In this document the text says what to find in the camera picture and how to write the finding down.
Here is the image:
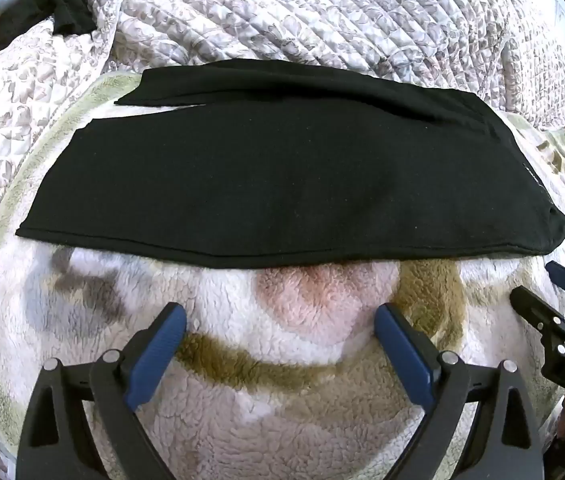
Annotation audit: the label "black pants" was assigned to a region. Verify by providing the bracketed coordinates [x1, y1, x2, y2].
[16, 59, 565, 268]

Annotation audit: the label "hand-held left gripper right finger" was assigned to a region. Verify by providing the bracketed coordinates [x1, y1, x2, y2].
[375, 304, 546, 480]

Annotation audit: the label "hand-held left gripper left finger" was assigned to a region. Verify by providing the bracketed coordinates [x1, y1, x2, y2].
[15, 302, 188, 480]

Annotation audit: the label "dark cloth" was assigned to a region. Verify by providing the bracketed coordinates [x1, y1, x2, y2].
[0, 0, 97, 71]

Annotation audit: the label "floral fleece blanket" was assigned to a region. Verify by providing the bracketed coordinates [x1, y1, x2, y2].
[0, 72, 565, 480]

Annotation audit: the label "quilted floral bedspread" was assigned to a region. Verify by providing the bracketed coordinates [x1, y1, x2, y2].
[0, 0, 565, 281]

